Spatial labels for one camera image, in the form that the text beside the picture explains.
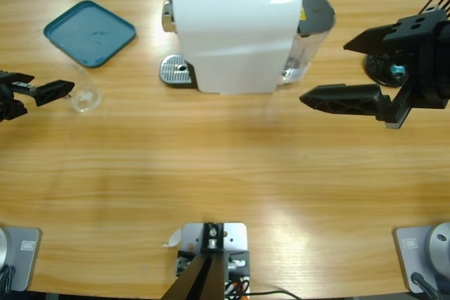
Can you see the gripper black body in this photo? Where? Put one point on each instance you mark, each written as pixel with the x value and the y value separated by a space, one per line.
pixel 437 78
pixel 10 107

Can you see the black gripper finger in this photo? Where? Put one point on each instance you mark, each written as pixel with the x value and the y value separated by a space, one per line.
pixel 344 98
pixel 15 77
pixel 52 92
pixel 404 31

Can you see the clear drinking glass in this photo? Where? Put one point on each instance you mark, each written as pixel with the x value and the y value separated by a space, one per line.
pixel 84 99

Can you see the blue coffee capsule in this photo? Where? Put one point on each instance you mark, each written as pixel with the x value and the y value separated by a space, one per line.
pixel 397 70

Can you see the white capsule coffee machine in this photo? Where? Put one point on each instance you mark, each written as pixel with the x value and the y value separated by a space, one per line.
pixel 232 43

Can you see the black capsule holder with rods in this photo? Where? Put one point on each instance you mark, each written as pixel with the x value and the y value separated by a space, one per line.
pixel 378 66

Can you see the teal square plastic tray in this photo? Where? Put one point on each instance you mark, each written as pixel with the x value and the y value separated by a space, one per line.
pixel 88 33

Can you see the clear water tank black lid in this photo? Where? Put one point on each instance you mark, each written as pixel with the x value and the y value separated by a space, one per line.
pixel 316 12

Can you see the white paper tag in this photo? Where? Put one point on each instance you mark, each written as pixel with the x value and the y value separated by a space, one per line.
pixel 174 238

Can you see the arm grey base plate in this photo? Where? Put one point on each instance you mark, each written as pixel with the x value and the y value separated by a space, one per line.
pixel 415 254
pixel 21 258

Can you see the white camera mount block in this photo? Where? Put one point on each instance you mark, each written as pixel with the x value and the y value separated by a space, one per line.
pixel 235 236

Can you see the dark camera post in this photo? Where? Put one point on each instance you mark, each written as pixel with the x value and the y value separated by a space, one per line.
pixel 197 279

